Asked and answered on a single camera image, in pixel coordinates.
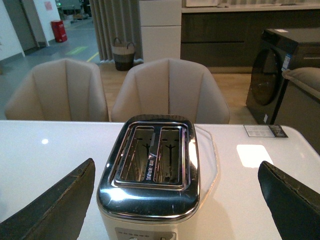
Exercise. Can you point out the beige right chair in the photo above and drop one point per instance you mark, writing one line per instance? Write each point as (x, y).
(171, 87)

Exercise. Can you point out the woven laundry basket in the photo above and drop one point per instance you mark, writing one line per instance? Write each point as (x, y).
(123, 54)

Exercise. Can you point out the white tall cabinet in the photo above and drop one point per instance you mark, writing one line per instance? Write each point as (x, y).
(160, 26)

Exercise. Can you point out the beige chair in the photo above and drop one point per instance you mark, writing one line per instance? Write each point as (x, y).
(60, 90)
(171, 87)

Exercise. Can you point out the grey curtain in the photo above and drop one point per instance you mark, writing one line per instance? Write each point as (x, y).
(116, 19)

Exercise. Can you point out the grey sofa armrest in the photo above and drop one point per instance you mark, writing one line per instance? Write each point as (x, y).
(300, 106)

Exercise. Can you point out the red box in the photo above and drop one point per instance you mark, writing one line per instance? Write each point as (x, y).
(59, 31)

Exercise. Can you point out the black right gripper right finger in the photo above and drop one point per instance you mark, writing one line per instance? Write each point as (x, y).
(295, 207)

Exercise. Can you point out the dark kitchen counter cabinet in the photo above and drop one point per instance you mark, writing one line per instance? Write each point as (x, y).
(231, 39)

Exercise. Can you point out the white chrome two-slot toaster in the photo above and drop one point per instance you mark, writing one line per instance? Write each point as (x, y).
(150, 185)

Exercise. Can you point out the dark front-load washing machine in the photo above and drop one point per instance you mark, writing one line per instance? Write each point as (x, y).
(280, 50)

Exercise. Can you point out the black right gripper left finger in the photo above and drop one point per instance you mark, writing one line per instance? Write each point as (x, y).
(58, 213)

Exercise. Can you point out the beige left chair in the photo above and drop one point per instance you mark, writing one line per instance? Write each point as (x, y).
(60, 90)

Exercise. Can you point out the label sticker on table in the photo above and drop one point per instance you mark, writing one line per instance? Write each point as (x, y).
(265, 131)

